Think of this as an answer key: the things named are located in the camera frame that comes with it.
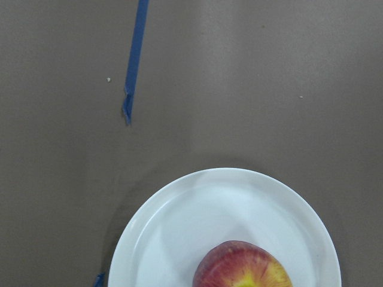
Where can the white round plate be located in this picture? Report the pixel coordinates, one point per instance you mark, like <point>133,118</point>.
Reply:
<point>164,242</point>

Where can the red yellow apple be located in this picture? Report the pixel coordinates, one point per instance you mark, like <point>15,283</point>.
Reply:
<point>238,263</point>

